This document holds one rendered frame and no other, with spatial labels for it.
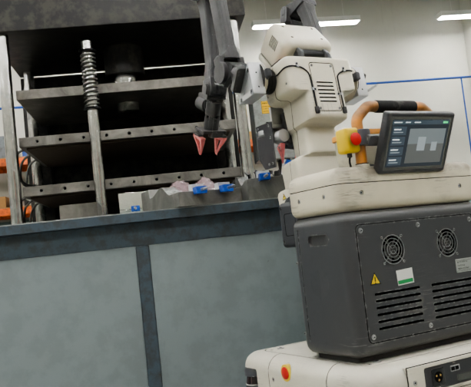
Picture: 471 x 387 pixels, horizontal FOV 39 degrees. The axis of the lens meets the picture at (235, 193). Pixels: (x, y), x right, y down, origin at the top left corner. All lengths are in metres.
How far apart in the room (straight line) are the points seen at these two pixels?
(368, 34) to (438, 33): 1.13
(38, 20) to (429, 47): 8.08
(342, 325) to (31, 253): 1.28
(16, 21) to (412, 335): 2.48
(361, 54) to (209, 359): 8.22
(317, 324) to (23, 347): 1.19
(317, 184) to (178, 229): 0.86
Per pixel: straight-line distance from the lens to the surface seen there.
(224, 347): 2.64
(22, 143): 3.54
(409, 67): 10.67
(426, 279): 2.00
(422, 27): 10.96
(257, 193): 2.66
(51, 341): 2.65
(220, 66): 2.37
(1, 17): 3.62
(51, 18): 3.57
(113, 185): 3.46
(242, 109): 3.46
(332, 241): 1.85
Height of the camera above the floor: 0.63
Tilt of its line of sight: 5 degrees up
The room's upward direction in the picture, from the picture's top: 6 degrees counter-clockwise
